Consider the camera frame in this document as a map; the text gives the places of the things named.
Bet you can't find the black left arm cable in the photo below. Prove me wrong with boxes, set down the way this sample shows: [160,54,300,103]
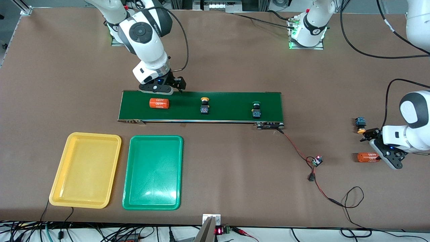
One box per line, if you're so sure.
[340,0,430,135]

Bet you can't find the green plastic tray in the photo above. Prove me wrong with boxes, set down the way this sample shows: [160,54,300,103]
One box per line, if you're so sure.
[122,135,183,211]

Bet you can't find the black cable bundle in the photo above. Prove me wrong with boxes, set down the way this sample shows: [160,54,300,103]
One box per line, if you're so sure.
[232,9,298,29]

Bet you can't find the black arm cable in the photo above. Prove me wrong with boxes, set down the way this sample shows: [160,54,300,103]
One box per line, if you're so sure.
[340,0,430,135]
[163,7,189,73]

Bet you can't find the yellow plastic tray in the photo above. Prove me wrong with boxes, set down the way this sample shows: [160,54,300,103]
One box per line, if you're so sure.
[49,132,122,209]

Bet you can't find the silver machine frame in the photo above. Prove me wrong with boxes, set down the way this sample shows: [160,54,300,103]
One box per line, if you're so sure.
[193,0,242,11]

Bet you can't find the silver metal bracket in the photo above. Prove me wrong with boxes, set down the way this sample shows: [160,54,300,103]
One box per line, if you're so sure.
[202,213,221,226]

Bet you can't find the red clip lead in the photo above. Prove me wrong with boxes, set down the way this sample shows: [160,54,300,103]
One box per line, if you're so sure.
[232,227,259,242]

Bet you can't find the black cable with plug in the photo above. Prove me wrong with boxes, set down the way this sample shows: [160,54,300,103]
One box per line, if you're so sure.
[58,207,74,239]

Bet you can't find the green belt conveyor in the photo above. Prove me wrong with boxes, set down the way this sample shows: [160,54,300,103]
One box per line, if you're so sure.
[117,90,286,130]

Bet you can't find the thin black power cable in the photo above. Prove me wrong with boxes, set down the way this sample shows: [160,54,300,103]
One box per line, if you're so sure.
[341,186,373,236]

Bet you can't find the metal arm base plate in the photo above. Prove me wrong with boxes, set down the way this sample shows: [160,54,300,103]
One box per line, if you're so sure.
[111,9,150,47]
[288,17,325,50]

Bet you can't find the orange 4680 cylinder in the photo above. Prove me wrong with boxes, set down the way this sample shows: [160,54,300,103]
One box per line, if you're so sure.
[149,98,169,109]
[357,152,380,163]

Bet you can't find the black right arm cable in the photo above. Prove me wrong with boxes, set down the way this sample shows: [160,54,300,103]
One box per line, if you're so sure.
[163,7,189,73]

